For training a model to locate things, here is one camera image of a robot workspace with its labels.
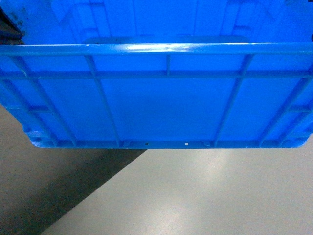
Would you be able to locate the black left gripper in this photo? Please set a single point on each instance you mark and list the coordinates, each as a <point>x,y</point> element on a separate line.
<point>9,33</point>

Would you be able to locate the large blue plastic crate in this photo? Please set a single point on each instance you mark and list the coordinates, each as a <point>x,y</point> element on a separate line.
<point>143,74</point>

